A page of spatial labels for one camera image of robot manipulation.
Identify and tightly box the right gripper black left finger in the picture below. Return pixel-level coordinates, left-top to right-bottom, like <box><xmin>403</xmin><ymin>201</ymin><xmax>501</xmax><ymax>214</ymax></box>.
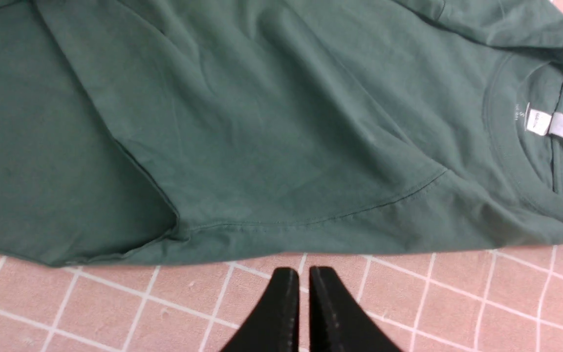
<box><xmin>222</xmin><ymin>267</ymin><xmax>300</xmax><ymax>352</ymax></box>

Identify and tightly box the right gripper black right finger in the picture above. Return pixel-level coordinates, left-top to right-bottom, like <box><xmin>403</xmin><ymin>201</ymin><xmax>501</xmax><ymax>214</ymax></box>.
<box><xmin>310</xmin><ymin>266</ymin><xmax>401</xmax><ymax>352</ymax></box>

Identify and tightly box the green long-sleeved shirt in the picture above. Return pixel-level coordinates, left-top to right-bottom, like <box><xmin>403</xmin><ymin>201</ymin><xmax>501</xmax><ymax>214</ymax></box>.
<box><xmin>0</xmin><ymin>0</ymin><xmax>563</xmax><ymax>267</ymax></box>

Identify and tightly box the pink checkered tablecloth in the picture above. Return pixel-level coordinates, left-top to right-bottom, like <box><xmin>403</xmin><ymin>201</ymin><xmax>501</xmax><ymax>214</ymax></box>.
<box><xmin>0</xmin><ymin>0</ymin><xmax>563</xmax><ymax>352</ymax></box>

